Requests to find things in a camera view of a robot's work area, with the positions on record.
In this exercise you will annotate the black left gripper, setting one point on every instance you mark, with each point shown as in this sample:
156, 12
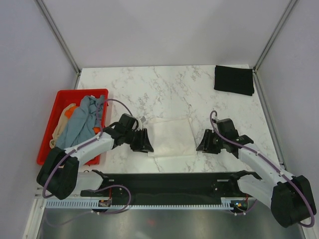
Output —
143, 145

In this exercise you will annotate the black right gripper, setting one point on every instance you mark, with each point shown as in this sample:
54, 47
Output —
205, 145

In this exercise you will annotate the white t-shirt red print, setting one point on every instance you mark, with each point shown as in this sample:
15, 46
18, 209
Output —
171, 137

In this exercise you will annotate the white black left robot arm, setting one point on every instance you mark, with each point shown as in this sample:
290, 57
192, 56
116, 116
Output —
59, 173

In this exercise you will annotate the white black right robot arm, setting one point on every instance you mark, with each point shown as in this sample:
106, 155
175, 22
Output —
289, 197

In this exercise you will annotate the light blue t-shirt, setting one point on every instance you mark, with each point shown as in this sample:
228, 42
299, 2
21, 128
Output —
80, 126

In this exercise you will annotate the folded black t-shirt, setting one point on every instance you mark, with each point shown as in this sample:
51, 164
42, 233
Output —
234, 80

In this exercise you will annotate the orange garment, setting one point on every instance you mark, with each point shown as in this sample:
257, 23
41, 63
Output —
69, 112

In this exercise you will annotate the beige t-shirt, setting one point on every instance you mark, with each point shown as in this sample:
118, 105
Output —
62, 122

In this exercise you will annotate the red plastic bin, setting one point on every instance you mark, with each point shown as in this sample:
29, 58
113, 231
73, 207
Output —
62, 100

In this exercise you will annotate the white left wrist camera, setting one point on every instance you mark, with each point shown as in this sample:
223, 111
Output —
143, 120

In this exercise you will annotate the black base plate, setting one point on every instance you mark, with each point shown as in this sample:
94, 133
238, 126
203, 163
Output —
167, 188

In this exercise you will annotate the right aluminium frame post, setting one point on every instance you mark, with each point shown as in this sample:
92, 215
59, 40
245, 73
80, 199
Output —
275, 33

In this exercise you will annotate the aluminium frame post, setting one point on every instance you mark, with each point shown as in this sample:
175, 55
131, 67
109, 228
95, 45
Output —
275, 33
57, 34

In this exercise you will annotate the white slotted cable duct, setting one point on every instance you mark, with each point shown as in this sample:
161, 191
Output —
100, 205

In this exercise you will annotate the left aluminium frame post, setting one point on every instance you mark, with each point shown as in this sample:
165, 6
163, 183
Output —
57, 34

